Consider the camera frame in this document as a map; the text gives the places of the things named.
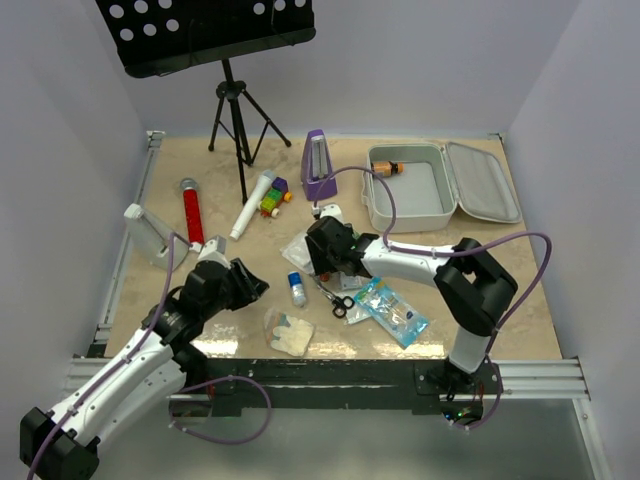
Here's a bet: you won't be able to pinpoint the white gauze packet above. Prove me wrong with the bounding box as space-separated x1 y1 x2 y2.
280 232 314 275

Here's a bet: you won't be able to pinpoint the small white blue bottle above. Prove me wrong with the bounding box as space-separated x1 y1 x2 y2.
287 271 307 308

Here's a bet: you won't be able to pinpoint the brown bottle orange cap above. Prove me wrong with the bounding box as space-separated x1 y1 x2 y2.
371 161 404 178

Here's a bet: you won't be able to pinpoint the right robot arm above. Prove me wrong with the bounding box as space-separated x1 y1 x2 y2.
305 216 518 393

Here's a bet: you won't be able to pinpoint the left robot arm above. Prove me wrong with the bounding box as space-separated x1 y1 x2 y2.
19 259 269 479

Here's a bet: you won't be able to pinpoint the grey open medicine case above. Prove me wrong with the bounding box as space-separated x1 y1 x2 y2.
362 142 522 233

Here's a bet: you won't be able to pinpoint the clear bag with wipes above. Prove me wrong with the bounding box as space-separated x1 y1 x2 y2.
322 273 370 325

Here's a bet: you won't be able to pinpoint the bag of white gloves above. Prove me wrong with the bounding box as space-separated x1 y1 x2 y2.
263 308 315 358

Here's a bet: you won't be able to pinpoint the red toy microphone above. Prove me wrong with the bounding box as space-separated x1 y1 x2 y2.
180 178 205 246

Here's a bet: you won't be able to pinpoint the colourful toy block train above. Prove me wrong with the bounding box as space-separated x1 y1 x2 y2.
259 177 293 218

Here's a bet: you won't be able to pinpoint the purple metronome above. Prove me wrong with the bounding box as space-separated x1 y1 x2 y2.
300 129 338 201

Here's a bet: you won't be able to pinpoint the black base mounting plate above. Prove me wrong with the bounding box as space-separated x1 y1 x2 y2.
169 358 502 418

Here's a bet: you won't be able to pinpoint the white toy microphone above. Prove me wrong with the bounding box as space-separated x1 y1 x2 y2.
230 170 276 240

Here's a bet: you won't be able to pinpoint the blue plaster packet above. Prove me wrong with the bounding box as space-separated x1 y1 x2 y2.
354 277 429 349

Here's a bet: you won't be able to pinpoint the black music stand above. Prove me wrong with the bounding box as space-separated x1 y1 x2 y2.
96 0 316 202

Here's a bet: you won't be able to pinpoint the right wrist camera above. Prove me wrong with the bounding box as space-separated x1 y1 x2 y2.
311 203 344 222

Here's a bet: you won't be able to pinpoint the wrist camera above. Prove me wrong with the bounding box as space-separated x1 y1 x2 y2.
197 235 230 268
311 203 344 222

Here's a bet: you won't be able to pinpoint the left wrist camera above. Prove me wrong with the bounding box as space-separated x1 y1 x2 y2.
197 235 230 268

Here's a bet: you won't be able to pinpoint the black handled scissors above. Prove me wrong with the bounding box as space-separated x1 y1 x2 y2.
312 276 355 319

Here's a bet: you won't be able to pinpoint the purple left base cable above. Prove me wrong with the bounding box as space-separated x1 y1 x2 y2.
168 373 273 444

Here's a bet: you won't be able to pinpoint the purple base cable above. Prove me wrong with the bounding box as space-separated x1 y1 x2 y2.
449 359 506 431
168 373 273 444

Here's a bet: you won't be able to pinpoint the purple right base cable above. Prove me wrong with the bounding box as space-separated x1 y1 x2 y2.
449 359 506 431

